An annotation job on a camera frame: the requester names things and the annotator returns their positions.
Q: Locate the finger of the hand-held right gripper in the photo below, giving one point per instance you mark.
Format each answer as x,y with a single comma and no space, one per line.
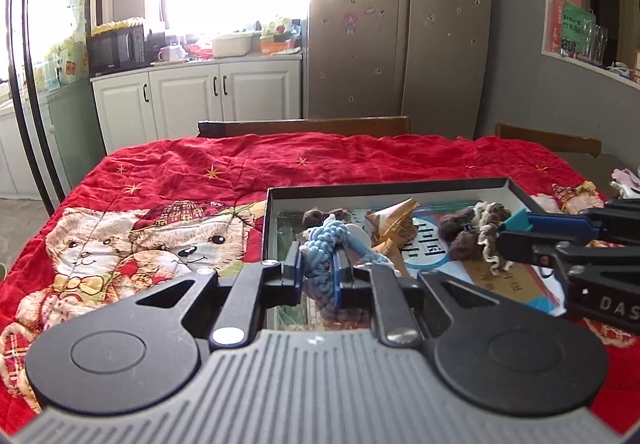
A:
525,246
555,224

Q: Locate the beige double-door fridge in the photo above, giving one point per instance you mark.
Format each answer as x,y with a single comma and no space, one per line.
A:
400,34

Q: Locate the black shallow cardboard box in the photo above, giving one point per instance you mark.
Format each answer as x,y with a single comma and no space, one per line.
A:
280,204

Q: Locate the orange tissue box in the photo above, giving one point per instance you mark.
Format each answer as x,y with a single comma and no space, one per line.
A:
274,47

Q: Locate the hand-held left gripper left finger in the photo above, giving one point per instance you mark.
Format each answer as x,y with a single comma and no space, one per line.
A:
298,276

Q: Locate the white mug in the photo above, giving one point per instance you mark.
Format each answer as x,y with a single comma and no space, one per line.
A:
170,54

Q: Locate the white kitchen cabinet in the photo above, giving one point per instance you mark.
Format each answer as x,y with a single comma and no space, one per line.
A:
185,99

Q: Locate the red printed blanket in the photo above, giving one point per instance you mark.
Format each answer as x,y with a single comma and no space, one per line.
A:
165,174

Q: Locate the brown wooden chair back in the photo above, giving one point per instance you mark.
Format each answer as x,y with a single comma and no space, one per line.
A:
550,139

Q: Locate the dark brown crochet scrunchie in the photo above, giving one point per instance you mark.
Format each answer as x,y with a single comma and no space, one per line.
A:
457,234
315,215

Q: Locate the red paper bag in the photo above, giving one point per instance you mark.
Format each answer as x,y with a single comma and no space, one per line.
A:
560,19

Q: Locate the black door frame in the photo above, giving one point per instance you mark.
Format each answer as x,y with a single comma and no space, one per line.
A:
30,74

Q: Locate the dark wooden chair back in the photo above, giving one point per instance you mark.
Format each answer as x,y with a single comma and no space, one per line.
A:
300,126

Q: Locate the green box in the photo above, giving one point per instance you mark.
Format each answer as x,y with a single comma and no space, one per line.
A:
575,29

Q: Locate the brown and cream crochet scrunchie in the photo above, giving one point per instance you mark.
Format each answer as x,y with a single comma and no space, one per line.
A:
492,219

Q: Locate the black microwave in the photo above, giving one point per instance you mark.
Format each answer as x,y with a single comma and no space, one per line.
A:
117,49

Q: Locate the white plastic basin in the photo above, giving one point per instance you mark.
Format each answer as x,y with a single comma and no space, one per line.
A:
231,44

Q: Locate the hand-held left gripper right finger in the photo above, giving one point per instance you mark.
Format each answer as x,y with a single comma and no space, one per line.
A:
340,281

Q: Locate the white crumpled item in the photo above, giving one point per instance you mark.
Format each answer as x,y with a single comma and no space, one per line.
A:
627,181

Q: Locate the doll fridge sticker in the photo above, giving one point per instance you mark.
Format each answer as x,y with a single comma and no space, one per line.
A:
351,23

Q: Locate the large gold snack packet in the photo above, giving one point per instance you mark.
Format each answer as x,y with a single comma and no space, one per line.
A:
392,211

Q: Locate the clear drinking glasses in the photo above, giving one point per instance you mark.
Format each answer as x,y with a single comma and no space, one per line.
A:
595,44

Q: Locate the blue crochet scrunchie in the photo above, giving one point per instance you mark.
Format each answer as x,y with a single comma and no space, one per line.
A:
325,244

